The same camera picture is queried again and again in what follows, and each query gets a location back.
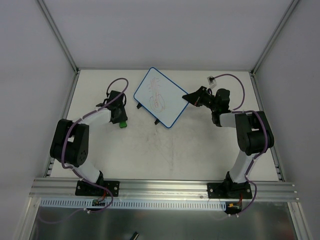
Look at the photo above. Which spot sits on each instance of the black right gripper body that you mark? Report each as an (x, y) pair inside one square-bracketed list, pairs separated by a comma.
[(200, 96)]

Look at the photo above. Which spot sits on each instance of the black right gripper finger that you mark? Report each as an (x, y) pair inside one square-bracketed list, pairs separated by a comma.
[(198, 94), (199, 102)]

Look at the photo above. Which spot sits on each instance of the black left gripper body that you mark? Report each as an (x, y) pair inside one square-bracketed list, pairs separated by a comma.
[(120, 117)]

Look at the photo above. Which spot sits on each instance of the green bone shaped eraser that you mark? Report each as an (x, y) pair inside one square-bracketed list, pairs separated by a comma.
[(123, 124)]

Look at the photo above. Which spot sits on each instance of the blue framed whiteboard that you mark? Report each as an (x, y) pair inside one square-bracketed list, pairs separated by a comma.
[(161, 97)]

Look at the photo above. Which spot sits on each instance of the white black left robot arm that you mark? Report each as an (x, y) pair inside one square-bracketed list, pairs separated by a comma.
[(70, 144)]

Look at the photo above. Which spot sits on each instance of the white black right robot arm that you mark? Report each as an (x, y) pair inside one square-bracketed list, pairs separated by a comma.
[(253, 133)]

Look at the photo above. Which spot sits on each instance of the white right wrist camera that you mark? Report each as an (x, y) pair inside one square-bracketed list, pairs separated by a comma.
[(212, 83)]

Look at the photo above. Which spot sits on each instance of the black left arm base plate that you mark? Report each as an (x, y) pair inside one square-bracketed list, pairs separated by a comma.
[(85, 189)]

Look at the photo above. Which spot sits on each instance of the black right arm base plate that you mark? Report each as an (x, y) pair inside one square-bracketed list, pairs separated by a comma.
[(222, 190)]

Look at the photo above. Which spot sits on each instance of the white slotted cable duct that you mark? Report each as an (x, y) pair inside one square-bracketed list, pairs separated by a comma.
[(90, 203)]

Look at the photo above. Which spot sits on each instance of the aluminium front rail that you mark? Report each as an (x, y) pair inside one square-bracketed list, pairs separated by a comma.
[(179, 190)]

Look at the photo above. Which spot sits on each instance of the aluminium right frame post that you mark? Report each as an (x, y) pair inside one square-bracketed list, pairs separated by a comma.
[(275, 34)]

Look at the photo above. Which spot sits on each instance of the aluminium frame post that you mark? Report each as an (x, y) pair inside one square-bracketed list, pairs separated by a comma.
[(275, 34), (57, 34)]

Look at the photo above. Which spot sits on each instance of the aluminium left frame post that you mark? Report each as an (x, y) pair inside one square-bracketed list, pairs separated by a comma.
[(57, 34)]

